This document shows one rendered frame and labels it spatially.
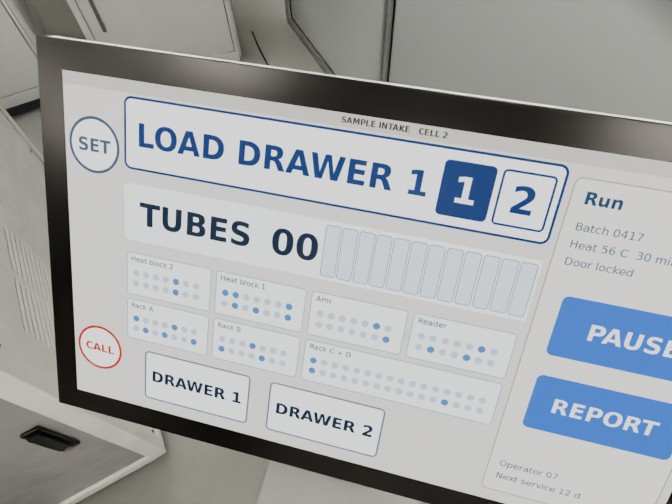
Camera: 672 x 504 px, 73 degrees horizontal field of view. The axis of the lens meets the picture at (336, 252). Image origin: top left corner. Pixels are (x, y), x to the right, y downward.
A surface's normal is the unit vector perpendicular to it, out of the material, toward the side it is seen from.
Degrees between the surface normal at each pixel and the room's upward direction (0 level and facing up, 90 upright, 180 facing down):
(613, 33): 90
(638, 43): 90
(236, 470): 0
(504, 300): 50
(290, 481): 5
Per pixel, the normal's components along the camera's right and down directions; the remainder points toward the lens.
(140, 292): -0.20, 0.29
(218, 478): -0.02, -0.54
